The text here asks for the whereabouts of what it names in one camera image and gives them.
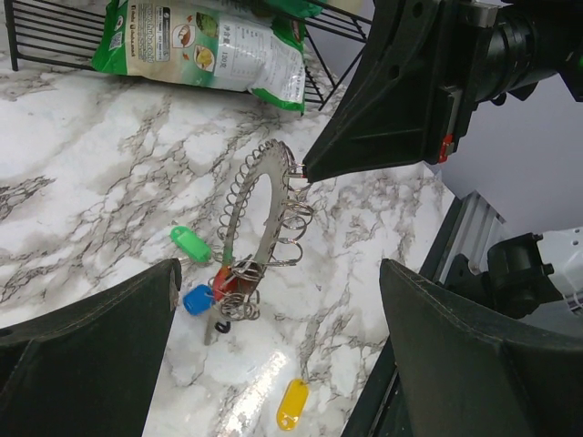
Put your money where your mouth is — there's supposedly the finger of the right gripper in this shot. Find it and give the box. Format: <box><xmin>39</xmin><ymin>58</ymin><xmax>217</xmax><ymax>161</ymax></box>
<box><xmin>303</xmin><ymin>1</ymin><xmax>449</xmax><ymax>182</ymax></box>

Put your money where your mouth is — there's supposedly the black wire basket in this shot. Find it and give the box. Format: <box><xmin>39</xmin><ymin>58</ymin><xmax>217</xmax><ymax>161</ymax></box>
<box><xmin>4</xmin><ymin>1</ymin><xmax>372</xmax><ymax>112</ymax></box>

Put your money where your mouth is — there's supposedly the aluminium frame rail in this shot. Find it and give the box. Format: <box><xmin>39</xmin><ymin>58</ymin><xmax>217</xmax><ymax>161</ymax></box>
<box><xmin>439</xmin><ymin>191</ymin><xmax>510</xmax><ymax>282</ymax></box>

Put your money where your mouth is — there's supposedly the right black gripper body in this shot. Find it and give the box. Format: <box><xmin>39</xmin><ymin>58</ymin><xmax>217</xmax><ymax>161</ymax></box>
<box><xmin>436</xmin><ymin>1</ymin><xmax>498</xmax><ymax>164</ymax></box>

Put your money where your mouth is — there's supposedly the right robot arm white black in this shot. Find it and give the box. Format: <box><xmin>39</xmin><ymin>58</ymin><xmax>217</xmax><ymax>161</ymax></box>
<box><xmin>303</xmin><ymin>1</ymin><xmax>582</xmax><ymax>182</ymax></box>

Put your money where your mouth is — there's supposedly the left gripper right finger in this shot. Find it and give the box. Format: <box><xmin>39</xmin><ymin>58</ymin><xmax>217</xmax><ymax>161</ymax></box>
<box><xmin>380</xmin><ymin>259</ymin><xmax>582</xmax><ymax>436</ymax></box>

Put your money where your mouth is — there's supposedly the metal keyring holder with rings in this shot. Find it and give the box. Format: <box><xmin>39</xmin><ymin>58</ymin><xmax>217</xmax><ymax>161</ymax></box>
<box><xmin>204</xmin><ymin>139</ymin><xmax>314</xmax><ymax>346</ymax></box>

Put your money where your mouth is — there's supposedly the yellow key tag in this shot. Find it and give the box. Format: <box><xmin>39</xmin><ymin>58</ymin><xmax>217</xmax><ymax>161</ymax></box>
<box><xmin>276</xmin><ymin>379</ymin><xmax>310</xmax><ymax>431</ymax></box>

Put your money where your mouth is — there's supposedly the red key tag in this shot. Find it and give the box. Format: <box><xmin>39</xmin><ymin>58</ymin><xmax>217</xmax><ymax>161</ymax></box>
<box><xmin>211</xmin><ymin>266</ymin><xmax>251</xmax><ymax>302</ymax></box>

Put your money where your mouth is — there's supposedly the green key tag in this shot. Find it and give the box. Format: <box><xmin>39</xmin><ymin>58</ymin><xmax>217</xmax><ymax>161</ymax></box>
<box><xmin>169</xmin><ymin>226</ymin><xmax>211</xmax><ymax>263</ymax></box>

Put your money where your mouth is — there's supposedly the blue key tag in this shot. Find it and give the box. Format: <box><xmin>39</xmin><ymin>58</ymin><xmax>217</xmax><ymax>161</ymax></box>
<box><xmin>182</xmin><ymin>284</ymin><xmax>214</xmax><ymax>316</ymax></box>

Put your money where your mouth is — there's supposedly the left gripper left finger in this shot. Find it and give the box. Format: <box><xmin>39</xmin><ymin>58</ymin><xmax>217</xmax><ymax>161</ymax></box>
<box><xmin>1</xmin><ymin>259</ymin><xmax>181</xmax><ymax>436</ymax></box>

